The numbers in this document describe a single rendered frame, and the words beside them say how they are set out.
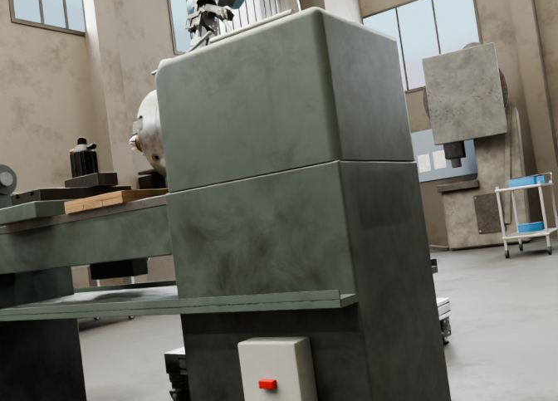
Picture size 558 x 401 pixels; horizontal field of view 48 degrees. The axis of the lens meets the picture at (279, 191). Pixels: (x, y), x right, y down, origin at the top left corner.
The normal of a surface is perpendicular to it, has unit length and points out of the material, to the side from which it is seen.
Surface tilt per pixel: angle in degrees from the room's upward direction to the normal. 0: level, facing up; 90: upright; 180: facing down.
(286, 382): 90
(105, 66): 90
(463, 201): 90
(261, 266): 90
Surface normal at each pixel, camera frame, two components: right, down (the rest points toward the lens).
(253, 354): -0.57, 0.04
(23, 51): 0.80, -0.14
